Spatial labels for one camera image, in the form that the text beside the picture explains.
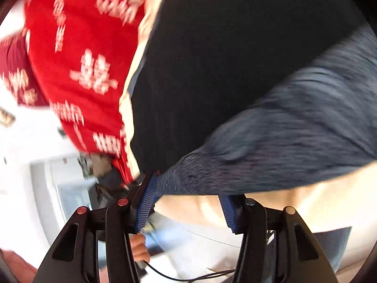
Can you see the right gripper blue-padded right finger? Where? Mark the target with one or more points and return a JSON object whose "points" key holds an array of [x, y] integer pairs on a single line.
{"points": [[276, 239]]}

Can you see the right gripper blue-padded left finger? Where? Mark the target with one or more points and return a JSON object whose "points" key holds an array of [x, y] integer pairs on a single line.
{"points": [[73, 256]]}

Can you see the black pants with grey waistband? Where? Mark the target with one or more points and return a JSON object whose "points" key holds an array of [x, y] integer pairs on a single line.
{"points": [[242, 96]]}

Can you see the person's hand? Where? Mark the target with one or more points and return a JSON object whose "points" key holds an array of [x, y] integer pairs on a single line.
{"points": [[139, 249]]}

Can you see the cream beige towel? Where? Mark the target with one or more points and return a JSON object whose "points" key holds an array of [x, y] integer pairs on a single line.
{"points": [[327, 207]]}

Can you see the red blanket with white characters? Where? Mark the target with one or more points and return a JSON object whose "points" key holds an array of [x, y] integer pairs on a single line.
{"points": [[74, 56]]}

